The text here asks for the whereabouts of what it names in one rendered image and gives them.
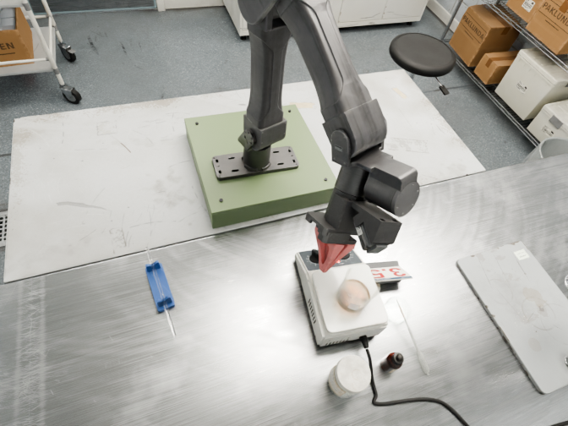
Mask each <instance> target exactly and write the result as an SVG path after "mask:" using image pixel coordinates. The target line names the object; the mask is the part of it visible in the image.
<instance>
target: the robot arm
mask: <svg viewBox="0 0 568 426"><path fill-rule="evenodd" d="M238 7H239V10H240V12H241V15H242V16H243V18H244V19H245V21H246V22H247V29H248V34H249V39H250V48H251V71H250V95H249V101H248V106H247V110H246V114H243V132H242V133H241V135H240V136H239V137H238V142H239V143H240V144H241V145H242V146H243V152H238V153H232V154H226V155H219V156H213V157H212V164H213V167H214V170H215V174H216V178H217V180H219V181H223V180H228V179H234V178H244V177H250V176H255V175H261V174H266V173H273V172H282V171H288V170H293V169H298V165H299V162H298V159H297V157H296V155H295V153H294V151H293V149H292V147H291V146H282V147H276V148H271V145H272V144H274V143H276V142H278V141H280V140H283V139H284V138H285V136H286V131H287V120H286V119H285V118H284V117H283V114H284V111H283V110H282V87H283V78H284V69H285V61H286V55H287V46H288V42H289V39H290V37H291V35H292V36H293V38H294V40H295V42H296V43H297V45H298V49H299V51H300V52H301V55H302V57H303V60H304V62H305V64H306V67H307V69H308V71H309V74H310V77H311V79H312V80H313V83H314V87H315V89H316V93H317V96H318V98H319V105H320V112H321V115H322V117H323V119H324V121H325V122H324V123H322V126H323V128H324V130H325V133H326V135H327V138H328V140H329V141H330V145H331V161H333V162H335V163H336V164H339V165H341V168H340V171H339V173H338V176H337V179H336V183H335V187H334V188H333V191H332V194H331V197H330V201H329V204H328V206H327V209H326V212H325V213H324V212H313V211H308V212H307V215H306V217H305V220H306V221H308V222H309V223H312V222H314V223H315V224H316V225H315V228H314V232H315V236H316V241H317V245H318V250H319V269H320V270H321V271H322V272H323V273H326V272H327V271H328V270H329V269H330V268H331V267H332V266H333V265H334V264H335V263H336V262H337V261H338V260H340V259H341V258H342V257H344V256H345V255H346V254H348V253H349V252H350V251H352V250H353V249H355V246H356V243H357V240H356V239H355V238H353V237H352V236H351V235H355V236H358V239H359V242H360V244H361V248H362V250H363V251H366V252H367V254H378V253H380V252H381V251H383V250H384V249H387V248H388V245H390V244H393V243H394V242H395V241H396V237H397V235H398V232H399V231H400V229H401V225H402V222H400V221H398V220H397V219H396V218H394V217H393V216H391V215H389V214H388V213H386V212H385V211H383V210H382V209H384V210H386V211H388V212H390V213H391V214H393V215H395V216H397V217H403V216H405V215H406V214H408V213H409V212H410V211H411V209H412V208H413V206H414V205H415V204H416V202H417V200H418V196H419V193H420V185H419V183H418V182H417V180H418V170H417V169H416V168H415V167H411V166H409V165H407V164H405V163H403V162H400V161H397V160H395V159H393V155H390V154H388V153H385V152H384V151H382V150H383V149H384V144H385V139H386V135H387V122H386V119H385V117H384V115H383V112H382V111H381V108H380V104H379V103H378V100H377V98H375V99H373V100H372V98H371V95H370V94H369V90H368V88H367V87H366V86H365V85H364V84H363V82H362V80H361V79H360V78H359V76H358V73H357V71H356V69H355V68H354V66H353V64H352V60H351V58H350V57H349V54H348V52H347V49H346V46H345V44H344V41H343V39H342V37H341V33H340V31H339V29H338V27H337V24H336V21H335V18H334V15H333V13H332V9H331V6H330V0H238ZM220 173H221V174H220ZM377 206H379V207H380V208H382V209H380V208H379V207H377Z"/></svg>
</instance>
